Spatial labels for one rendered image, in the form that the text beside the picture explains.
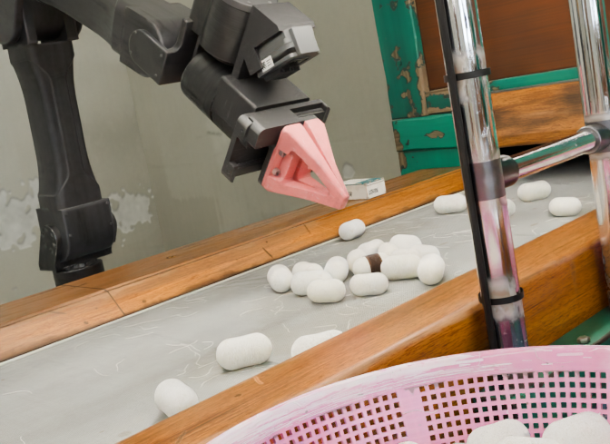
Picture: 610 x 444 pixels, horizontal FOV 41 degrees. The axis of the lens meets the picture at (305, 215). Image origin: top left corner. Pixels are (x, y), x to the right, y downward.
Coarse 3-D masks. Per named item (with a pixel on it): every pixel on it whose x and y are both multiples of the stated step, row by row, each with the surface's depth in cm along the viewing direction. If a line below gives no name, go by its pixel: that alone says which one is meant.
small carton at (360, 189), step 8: (352, 184) 101; (360, 184) 100; (368, 184) 100; (376, 184) 101; (384, 184) 102; (352, 192) 102; (360, 192) 101; (368, 192) 100; (376, 192) 101; (384, 192) 102
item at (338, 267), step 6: (330, 258) 73; (336, 258) 72; (342, 258) 73; (330, 264) 71; (336, 264) 71; (342, 264) 71; (348, 264) 73; (324, 270) 71; (330, 270) 71; (336, 270) 70; (342, 270) 71; (348, 270) 72; (336, 276) 70; (342, 276) 71
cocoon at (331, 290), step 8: (320, 280) 66; (328, 280) 65; (336, 280) 65; (312, 288) 66; (320, 288) 65; (328, 288) 65; (336, 288) 65; (344, 288) 65; (312, 296) 66; (320, 296) 65; (328, 296) 65; (336, 296) 65
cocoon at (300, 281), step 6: (318, 270) 69; (294, 276) 69; (300, 276) 69; (306, 276) 69; (312, 276) 68; (318, 276) 68; (324, 276) 68; (330, 276) 69; (294, 282) 69; (300, 282) 68; (306, 282) 68; (294, 288) 69; (300, 288) 68; (306, 288) 68; (300, 294) 69; (306, 294) 69
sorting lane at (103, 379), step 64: (512, 192) 101; (576, 192) 93; (320, 256) 84; (448, 256) 74; (128, 320) 73; (192, 320) 68; (256, 320) 65; (320, 320) 61; (0, 384) 60; (64, 384) 57; (128, 384) 55; (192, 384) 52
